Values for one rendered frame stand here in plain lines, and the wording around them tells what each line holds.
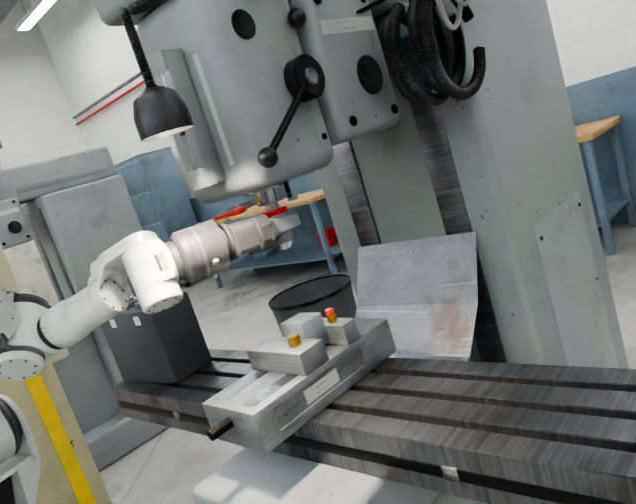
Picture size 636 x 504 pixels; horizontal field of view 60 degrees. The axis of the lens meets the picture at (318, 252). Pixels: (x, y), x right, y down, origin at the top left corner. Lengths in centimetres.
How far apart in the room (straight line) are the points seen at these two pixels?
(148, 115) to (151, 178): 747
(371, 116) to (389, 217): 33
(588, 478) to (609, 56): 445
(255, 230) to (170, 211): 736
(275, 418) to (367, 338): 25
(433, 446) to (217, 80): 60
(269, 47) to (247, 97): 10
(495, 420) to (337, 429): 25
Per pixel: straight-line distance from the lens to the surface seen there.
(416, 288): 124
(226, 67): 86
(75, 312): 97
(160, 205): 820
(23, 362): 101
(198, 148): 87
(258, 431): 89
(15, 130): 1058
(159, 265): 89
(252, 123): 85
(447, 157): 117
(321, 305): 283
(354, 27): 106
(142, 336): 139
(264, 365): 102
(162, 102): 75
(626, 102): 499
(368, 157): 128
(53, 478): 268
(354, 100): 100
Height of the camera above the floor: 135
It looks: 10 degrees down
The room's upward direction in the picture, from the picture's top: 18 degrees counter-clockwise
